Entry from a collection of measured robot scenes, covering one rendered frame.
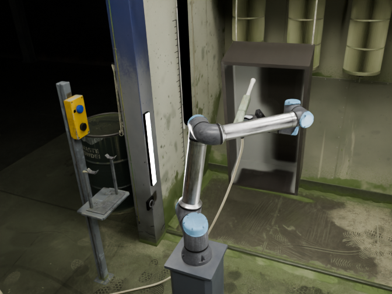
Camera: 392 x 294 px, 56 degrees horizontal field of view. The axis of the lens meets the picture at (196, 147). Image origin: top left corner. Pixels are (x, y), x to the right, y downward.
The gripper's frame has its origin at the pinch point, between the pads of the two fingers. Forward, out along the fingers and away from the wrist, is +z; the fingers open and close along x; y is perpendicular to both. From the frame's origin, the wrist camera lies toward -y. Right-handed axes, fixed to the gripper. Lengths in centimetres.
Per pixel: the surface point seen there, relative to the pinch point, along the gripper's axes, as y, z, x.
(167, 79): 18, 72, 53
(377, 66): 59, -93, 142
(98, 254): 87, 97, -75
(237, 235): 138, 7, -11
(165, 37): -11, 73, 67
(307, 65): -13, -36, 43
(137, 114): 14, 78, 7
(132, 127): 25, 85, 3
